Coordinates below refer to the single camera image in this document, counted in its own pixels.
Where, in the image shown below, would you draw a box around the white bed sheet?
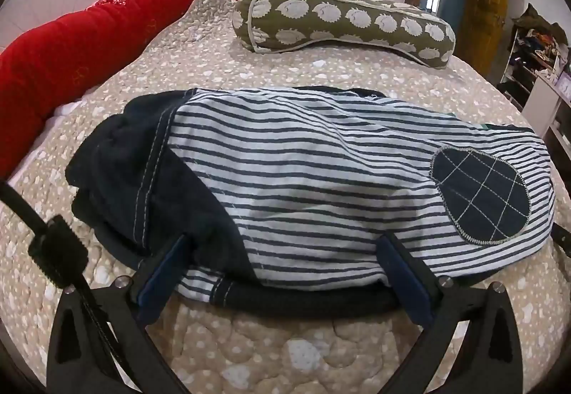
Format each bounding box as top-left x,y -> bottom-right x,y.
52,100 -> 87,118

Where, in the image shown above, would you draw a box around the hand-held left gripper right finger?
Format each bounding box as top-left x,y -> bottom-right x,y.
377,233 -> 525,394

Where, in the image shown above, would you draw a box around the olive pillow with white print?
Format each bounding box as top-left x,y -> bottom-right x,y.
233,0 -> 456,70

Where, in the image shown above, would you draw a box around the cluttered storage rack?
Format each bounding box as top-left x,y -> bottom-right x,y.
497,4 -> 571,109

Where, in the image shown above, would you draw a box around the beige quilted bedspread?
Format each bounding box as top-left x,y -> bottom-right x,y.
0,0 -> 571,394

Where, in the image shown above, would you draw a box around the red quilted blanket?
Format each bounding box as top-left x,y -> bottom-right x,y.
0,0 -> 305,181

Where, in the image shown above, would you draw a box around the striped navy white pants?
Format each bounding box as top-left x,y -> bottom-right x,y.
66,85 -> 556,317

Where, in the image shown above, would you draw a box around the white cabinet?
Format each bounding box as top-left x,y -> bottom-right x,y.
522,72 -> 571,156

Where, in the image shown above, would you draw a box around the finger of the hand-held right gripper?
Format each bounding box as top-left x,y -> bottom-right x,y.
552,223 -> 571,258

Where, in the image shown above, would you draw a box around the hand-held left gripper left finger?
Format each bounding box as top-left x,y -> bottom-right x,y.
47,233 -> 197,394

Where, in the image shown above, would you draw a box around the yellow wooden door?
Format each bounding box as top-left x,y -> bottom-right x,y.
457,0 -> 511,76

